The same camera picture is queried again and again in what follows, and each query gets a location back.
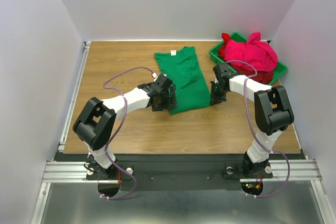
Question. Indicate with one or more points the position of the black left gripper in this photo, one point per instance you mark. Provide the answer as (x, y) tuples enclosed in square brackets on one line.
[(171, 103)]

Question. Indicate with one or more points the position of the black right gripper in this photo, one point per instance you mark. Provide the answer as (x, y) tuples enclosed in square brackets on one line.
[(216, 95)]

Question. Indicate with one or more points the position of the green t shirt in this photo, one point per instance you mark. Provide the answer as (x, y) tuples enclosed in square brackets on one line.
[(184, 70)]

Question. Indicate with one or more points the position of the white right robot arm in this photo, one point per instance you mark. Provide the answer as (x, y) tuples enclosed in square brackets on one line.
[(268, 110)]

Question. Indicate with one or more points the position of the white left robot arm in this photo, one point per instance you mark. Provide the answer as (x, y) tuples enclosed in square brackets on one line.
[(96, 120)]

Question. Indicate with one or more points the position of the green plastic bin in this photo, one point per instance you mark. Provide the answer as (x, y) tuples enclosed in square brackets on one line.
[(278, 71)]

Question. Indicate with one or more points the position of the pink t shirt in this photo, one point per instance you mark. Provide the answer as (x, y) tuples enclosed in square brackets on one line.
[(255, 52)]

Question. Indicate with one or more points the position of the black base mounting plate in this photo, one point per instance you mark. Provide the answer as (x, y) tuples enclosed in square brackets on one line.
[(178, 172)]

